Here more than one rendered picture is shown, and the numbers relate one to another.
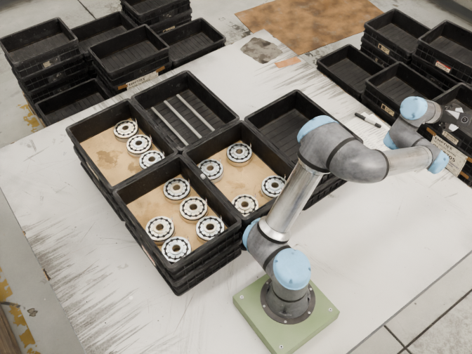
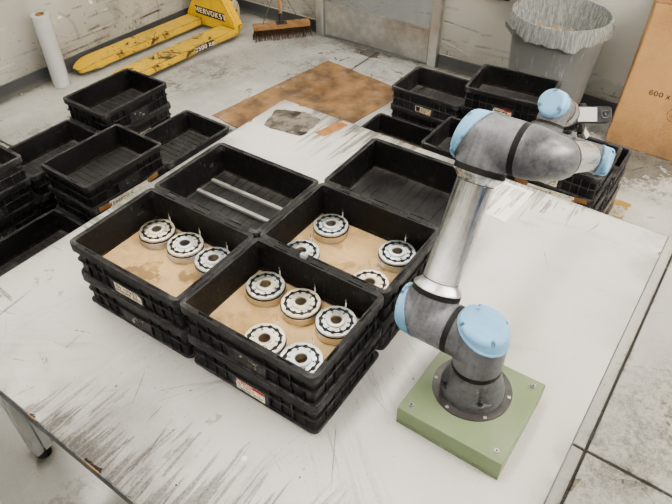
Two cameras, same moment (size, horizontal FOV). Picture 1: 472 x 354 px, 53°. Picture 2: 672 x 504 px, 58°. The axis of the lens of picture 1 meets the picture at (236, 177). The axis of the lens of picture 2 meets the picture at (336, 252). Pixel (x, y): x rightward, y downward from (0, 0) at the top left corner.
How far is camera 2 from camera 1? 0.54 m
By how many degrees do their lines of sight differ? 17
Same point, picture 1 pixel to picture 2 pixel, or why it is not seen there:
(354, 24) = (365, 104)
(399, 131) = not seen: hidden behind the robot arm
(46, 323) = not seen: outside the picture
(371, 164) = (566, 146)
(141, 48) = (116, 157)
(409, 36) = (444, 95)
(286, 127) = (375, 188)
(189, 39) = (175, 140)
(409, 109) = (552, 104)
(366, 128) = not seen: hidden behind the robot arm
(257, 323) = (448, 431)
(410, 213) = (560, 257)
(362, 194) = (493, 249)
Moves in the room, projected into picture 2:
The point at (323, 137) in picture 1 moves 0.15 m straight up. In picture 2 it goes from (493, 129) to (507, 59)
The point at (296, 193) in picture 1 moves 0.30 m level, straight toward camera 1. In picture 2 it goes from (466, 221) to (515, 325)
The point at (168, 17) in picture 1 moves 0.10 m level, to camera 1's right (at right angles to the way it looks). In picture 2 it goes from (142, 116) to (163, 113)
